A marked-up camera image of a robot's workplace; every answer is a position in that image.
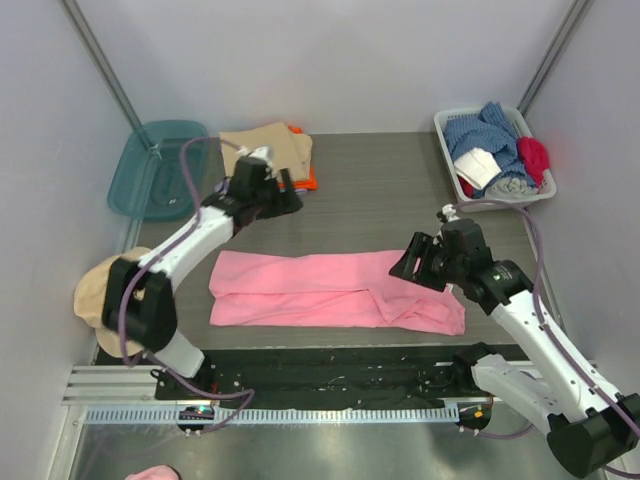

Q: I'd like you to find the orange t shirt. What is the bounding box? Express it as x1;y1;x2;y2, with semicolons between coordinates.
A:
286;124;318;191

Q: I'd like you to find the lavender t shirt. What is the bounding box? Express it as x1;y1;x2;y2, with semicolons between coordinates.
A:
214;178;230;194

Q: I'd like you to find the beige t shirt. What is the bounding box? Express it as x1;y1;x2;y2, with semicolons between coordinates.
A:
219;122;313;181

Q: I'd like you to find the pink t shirt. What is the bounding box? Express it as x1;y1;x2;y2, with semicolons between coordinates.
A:
209;250;465;336

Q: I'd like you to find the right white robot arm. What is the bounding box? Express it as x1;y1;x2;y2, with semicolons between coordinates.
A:
389;218;639;479

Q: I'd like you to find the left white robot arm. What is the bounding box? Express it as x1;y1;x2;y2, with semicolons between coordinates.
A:
101;146;302;399

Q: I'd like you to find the red cloth in basket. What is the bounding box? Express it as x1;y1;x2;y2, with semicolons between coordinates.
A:
458;177;474;198

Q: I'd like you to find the grey cloth in basket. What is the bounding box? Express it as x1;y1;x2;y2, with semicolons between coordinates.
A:
485;176;539;201

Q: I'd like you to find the white cloth in basket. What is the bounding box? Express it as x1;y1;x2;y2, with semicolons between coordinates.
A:
453;148;502;190

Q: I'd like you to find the teal plastic bin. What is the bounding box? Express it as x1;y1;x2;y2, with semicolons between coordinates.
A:
107;120;208;222

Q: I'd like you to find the magenta cloth in basket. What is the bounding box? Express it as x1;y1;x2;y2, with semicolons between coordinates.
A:
517;137;550;187

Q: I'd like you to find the blue checked shirt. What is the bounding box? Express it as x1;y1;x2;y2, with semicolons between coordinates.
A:
444;102;537;195

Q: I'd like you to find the beige crumpled cloth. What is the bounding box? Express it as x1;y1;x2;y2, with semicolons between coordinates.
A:
73;246;150;358

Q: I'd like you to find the pink cloth at bottom edge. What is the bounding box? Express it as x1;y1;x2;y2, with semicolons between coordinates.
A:
125;465;181;480

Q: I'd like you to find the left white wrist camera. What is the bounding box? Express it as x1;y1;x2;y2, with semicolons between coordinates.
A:
237;145;273;169

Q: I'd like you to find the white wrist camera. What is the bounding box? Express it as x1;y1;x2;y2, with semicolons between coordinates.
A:
436;204;459;225
237;145;273;169

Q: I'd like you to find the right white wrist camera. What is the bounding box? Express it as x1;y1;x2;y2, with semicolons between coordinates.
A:
436;204;459;225

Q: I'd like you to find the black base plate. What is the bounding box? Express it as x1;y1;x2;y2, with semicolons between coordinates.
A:
94;344;514;409

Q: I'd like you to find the white slotted cable duct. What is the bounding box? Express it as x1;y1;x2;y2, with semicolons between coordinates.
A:
84;404;459;426

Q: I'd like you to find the aluminium rail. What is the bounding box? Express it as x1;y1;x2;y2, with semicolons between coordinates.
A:
63;365;157;405

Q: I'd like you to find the left aluminium frame post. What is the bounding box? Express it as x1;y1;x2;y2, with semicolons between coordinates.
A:
59;0;142;130

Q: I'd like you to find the aluminium frame post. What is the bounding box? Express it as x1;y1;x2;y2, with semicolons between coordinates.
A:
517;0;595;116
59;0;142;130

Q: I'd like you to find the right aluminium frame post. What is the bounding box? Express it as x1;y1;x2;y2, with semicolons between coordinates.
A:
517;0;595;116

